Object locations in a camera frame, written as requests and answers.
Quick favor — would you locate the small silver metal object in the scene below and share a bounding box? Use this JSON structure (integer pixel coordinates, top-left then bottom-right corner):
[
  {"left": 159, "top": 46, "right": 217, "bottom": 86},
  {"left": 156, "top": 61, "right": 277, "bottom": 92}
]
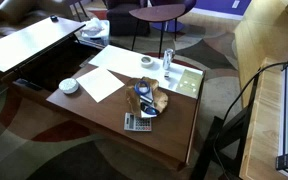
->
[{"left": 138, "top": 92, "right": 156, "bottom": 105}]

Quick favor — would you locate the live-edge wooden plate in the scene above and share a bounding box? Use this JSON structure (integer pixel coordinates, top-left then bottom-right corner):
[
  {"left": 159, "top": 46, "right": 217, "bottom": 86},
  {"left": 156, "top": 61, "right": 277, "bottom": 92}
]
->
[{"left": 125, "top": 76, "right": 170, "bottom": 119}]

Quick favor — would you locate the dark blue computer mouse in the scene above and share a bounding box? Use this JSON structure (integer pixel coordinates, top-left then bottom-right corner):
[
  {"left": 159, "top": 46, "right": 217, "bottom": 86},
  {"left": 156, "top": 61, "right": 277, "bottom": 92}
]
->
[{"left": 139, "top": 102, "right": 161, "bottom": 117}]

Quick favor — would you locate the white tape roll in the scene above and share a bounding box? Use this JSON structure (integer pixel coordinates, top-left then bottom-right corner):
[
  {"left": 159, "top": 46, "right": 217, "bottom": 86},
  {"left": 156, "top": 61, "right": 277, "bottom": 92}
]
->
[{"left": 140, "top": 55, "right": 154, "bottom": 69}]

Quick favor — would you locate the grey pocket calculator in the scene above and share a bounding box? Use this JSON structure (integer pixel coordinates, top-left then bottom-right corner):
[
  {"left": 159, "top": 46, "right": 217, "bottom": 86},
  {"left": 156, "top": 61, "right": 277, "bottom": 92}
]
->
[{"left": 123, "top": 112, "right": 153, "bottom": 133}]

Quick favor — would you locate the large white paper sheet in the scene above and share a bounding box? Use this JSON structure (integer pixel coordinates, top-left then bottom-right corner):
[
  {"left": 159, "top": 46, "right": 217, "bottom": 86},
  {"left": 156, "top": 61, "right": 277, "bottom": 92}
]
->
[{"left": 88, "top": 44, "right": 204, "bottom": 98}]

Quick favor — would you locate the small white paper sheet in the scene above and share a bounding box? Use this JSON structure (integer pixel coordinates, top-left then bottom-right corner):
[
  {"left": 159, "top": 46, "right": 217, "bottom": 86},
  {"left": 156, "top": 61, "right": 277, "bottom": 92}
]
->
[{"left": 75, "top": 66, "right": 126, "bottom": 104}]

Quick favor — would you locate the green booklet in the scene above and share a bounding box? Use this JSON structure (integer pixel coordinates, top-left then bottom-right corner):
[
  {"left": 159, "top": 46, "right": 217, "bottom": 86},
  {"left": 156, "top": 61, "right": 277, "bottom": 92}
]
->
[{"left": 175, "top": 69, "right": 204, "bottom": 100}]

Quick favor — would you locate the brown wooden coffee table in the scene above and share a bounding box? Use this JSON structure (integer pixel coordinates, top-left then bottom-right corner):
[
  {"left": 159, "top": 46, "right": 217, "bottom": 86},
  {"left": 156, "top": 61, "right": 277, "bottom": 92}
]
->
[{"left": 0, "top": 43, "right": 207, "bottom": 172}]

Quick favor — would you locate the clear plastic storage bin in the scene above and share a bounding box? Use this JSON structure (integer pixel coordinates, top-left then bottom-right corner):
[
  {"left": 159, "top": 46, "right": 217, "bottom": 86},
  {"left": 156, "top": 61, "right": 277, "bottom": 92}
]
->
[{"left": 78, "top": 19, "right": 111, "bottom": 48}]

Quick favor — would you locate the dark armchair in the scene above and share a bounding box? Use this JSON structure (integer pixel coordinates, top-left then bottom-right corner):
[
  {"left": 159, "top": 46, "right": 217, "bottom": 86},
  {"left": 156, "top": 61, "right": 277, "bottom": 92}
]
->
[{"left": 103, "top": 0, "right": 152, "bottom": 38}]

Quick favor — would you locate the white round puck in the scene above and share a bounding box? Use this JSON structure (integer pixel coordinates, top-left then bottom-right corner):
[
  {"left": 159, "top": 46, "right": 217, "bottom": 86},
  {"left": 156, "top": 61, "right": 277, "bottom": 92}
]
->
[{"left": 58, "top": 77, "right": 80, "bottom": 95}]

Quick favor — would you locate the round dark side table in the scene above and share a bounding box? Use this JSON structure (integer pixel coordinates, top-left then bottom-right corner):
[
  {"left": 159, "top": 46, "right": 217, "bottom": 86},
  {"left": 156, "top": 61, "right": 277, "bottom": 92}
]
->
[{"left": 128, "top": 3, "right": 187, "bottom": 60}]

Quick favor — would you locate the patterned area rug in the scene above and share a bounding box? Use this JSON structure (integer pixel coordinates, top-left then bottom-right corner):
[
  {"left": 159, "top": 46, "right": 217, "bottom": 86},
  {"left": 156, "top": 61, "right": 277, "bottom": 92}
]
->
[{"left": 0, "top": 9, "right": 252, "bottom": 180}]

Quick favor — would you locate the light wooden bench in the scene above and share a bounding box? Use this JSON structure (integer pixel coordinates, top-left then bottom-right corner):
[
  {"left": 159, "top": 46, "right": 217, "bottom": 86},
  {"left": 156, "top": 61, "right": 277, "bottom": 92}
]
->
[{"left": 238, "top": 57, "right": 288, "bottom": 180}]

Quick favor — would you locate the raised coffee table top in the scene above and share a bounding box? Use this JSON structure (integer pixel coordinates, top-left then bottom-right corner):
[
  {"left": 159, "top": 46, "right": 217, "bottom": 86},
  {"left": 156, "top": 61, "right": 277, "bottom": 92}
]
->
[{"left": 0, "top": 16, "right": 87, "bottom": 74}]

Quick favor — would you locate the brown leather sofa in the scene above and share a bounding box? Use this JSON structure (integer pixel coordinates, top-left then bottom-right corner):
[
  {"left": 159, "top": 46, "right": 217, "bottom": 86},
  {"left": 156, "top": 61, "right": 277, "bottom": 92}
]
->
[{"left": 0, "top": 0, "right": 74, "bottom": 44}]

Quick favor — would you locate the blue tape ring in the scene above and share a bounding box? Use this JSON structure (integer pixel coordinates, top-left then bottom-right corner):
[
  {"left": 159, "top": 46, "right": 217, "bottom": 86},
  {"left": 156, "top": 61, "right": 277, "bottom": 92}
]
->
[{"left": 133, "top": 79, "right": 152, "bottom": 97}]

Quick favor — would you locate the black metal stand frame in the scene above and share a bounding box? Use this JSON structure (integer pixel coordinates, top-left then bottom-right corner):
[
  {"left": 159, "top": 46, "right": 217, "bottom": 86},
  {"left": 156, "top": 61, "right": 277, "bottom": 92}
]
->
[{"left": 189, "top": 71, "right": 262, "bottom": 180}]

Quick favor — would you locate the black bench cable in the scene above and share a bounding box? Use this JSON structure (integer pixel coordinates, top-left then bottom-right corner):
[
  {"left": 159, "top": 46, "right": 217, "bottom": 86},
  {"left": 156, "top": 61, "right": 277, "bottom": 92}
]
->
[{"left": 213, "top": 59, "right": 288, "bottom": 180}]

